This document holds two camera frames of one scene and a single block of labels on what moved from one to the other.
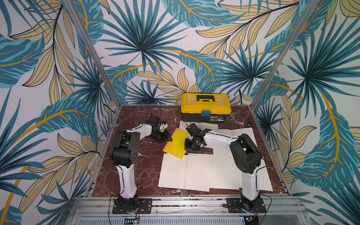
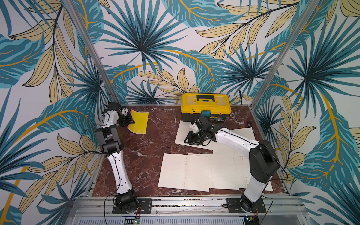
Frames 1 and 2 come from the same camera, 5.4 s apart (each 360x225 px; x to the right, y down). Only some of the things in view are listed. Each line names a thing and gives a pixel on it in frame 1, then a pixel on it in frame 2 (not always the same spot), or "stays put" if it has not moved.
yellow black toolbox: x=205 y=107 stays put
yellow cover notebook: x=176 y=146 → x=141 y=120
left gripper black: x=166 y=137 → x=128 y=120
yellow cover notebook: x=191 y=173 stays put
